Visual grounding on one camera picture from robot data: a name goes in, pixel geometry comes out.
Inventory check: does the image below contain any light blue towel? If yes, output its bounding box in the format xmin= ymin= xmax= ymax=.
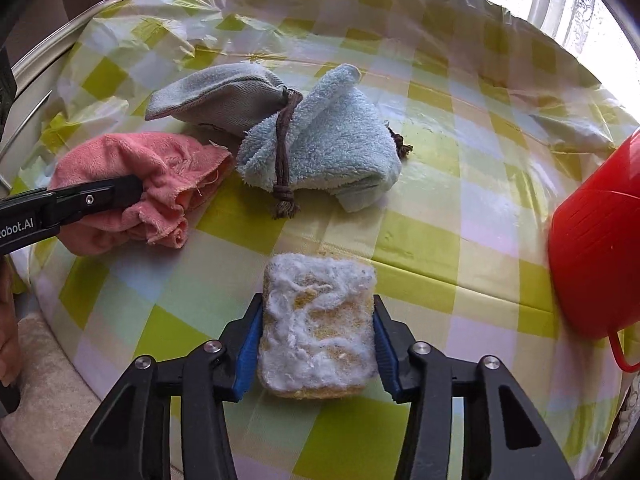
xmin=236 ymin=64 xmax=402 ymax=213

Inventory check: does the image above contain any floral lace curtain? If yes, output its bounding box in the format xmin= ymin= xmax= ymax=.
xmin=525 ymin=0 xmax=618 ymax=58

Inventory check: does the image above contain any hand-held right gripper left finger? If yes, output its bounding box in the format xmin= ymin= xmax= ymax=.
xmin=55 ymin=294 xmax=264 ymax=480

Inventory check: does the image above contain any yellow checked plastic tablecloth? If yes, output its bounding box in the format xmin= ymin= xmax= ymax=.
xmin=10 ymin=0 xmax=640 ymax=480

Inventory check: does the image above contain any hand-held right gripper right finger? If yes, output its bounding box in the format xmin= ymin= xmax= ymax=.
xmin=372 ymin=294 xmax=577 ymax=480

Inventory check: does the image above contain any person's left hand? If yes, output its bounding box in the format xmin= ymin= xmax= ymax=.
xmin=0 ymin=259 xmax=22 ymax=392

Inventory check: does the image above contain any red plastic jug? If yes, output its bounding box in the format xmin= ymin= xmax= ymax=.
xmin=547 ymin=127 xmax=640 ymax=373

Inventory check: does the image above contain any yellow sponge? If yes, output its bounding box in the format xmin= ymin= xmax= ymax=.
xmin=256 ymin=253 xmax=379 ymax=401

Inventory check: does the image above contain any pink towel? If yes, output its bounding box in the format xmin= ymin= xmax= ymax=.
xmin=48 ymin=131 xmax=236 ymax=257

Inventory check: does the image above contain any white cabinet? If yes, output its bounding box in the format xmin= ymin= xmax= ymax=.
xmin=10 ymin=0 xmax=123 ymax=111

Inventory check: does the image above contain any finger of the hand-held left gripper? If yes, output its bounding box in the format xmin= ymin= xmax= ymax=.
xmin=47 ymin=175 xmax=146 ymax=235

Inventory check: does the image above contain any grey drawstring pouch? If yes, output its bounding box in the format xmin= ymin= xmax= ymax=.
xmin=145 ymin=62 xmax=414 ymax=221

